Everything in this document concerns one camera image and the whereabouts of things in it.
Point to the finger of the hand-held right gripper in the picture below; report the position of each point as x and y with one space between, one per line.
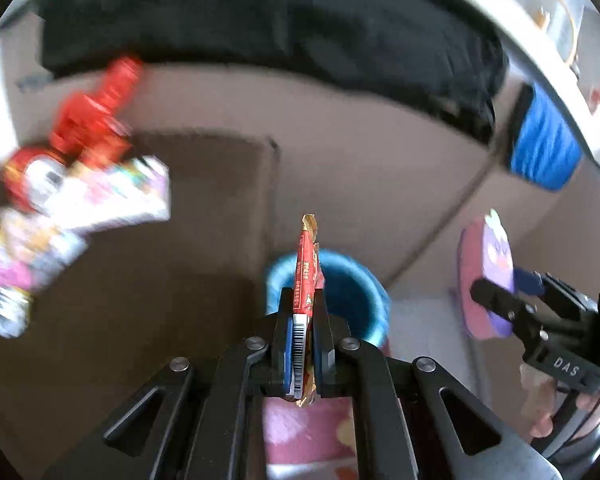
527 282
500 302

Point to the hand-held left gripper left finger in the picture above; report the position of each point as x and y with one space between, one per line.
286 360

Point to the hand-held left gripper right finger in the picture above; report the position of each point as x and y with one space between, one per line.
317 360

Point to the pink purple packet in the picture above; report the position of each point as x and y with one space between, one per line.
480 260

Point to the white bin with blue liner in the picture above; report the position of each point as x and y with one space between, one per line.
352 285

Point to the red snack wrapper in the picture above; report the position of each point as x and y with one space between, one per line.
307 270

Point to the white colourful printed packet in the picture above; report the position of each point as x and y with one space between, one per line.
125 195

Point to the pink white printed packet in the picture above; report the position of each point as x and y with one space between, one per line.
25 260

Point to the red foil snack packet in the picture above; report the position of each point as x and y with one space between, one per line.
92 120

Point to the red white round packet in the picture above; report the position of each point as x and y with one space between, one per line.
30 175

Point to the person's right hand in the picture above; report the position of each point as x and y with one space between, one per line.
542 405

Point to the red flowered floor mat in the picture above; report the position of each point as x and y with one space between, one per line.
300 435

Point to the blue towel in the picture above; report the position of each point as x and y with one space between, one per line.
545 140

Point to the brown tablecloth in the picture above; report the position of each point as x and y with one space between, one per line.
180 260

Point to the black cloth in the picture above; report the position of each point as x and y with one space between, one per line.
280 25

